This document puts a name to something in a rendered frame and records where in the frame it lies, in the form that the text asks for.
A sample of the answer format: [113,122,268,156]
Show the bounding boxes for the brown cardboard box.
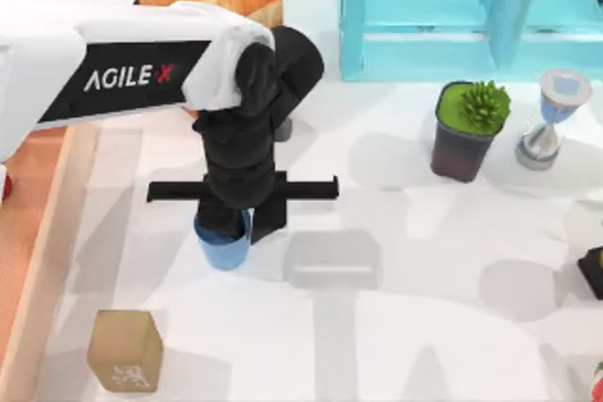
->
[86,309,165,394]

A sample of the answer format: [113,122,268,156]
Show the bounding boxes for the trophy with black base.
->
[578,246,603,302]

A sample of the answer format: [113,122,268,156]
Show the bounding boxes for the red and green object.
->
[588,361,603,402]

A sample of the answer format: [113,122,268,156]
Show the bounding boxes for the light blue rack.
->
[337,0,603,84]

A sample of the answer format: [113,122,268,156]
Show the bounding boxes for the dark pot with green plant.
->
[430,80,513,185]

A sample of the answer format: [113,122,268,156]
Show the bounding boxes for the shallow salmon-coloured box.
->
[0,124,103,402]

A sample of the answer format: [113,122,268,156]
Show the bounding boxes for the grey hourglass with blue sand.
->
[513,68,594,171]

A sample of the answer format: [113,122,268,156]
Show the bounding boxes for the blue cup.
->
[194,210,254,272]

